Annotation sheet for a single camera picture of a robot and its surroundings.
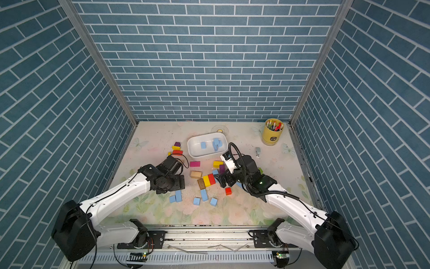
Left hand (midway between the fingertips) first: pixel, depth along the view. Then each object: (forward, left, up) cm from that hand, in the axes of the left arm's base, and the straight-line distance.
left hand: (181, 187), depth 82 cm
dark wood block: (+5, -9, -6) cm, 12 cm away
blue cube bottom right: (-5, -16, -5) cm, 18 cm away
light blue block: (+31, -17, -4) cm, 35 cm away
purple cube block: (+32, +9, -6) cm, 34 cm away
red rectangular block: (+26, +8, -7) cm, 28 cm away
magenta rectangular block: (+17, -4, -6) cm, 19 cm away
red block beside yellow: (+7, -14, -6) cm, 17 cm away
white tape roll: (+46, -19, -6) cm, 50 cm away
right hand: (+5, -21, +9) cm, 23 cm away
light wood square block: (+10, -6, -6) cm, 13 cm away
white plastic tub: (+32, -11, -7) cm, 34 cm away
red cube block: (0, -24, -5) cm, 24 cm away
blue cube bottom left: (-5, -7, -5) cm, 10 cm away
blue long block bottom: (-1, -11, -7) cm, 13 cm away
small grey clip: (+23, -42, -2) cm, 48 cm away
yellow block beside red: (+7, -12, -7) cm, 15 cm away
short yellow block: (+29, +9, -6) cm, 31 cm away
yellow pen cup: (+32, -50, +7) cm, 59 cm away
